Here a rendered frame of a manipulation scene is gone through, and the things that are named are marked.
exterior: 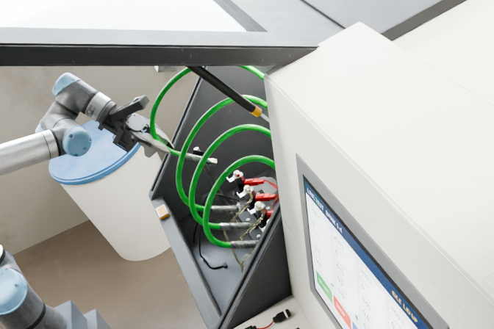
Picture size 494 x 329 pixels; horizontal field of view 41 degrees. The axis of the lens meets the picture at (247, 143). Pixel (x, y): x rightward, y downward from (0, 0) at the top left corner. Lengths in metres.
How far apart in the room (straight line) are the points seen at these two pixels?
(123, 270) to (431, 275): 2.72
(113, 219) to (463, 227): 2.55
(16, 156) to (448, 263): 1.18
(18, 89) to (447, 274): 2.89
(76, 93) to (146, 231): 1.56
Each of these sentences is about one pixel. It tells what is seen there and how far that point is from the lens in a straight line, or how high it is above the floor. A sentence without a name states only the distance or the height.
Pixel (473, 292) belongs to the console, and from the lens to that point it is 0.82.
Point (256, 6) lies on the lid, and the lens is 1.51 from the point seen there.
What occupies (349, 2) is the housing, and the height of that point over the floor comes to 1.50.
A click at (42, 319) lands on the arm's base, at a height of 0.98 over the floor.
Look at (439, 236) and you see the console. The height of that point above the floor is 1.55.
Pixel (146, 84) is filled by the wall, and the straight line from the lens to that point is 3.51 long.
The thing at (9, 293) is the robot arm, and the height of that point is 1.12.
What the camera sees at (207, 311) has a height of 0.95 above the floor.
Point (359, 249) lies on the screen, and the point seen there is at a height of 1.40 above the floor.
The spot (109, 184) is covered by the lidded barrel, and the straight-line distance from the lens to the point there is 3.12.
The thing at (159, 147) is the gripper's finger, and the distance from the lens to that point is 1.83.
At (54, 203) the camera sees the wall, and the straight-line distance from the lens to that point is 3.88.
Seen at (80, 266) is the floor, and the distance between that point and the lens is 3.69.
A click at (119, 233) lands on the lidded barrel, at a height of 0.23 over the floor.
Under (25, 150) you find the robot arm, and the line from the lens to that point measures 1.75.
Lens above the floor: 2.18
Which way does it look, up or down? 35 degrees down
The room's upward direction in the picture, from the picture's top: 25 degrees counter-clockwise
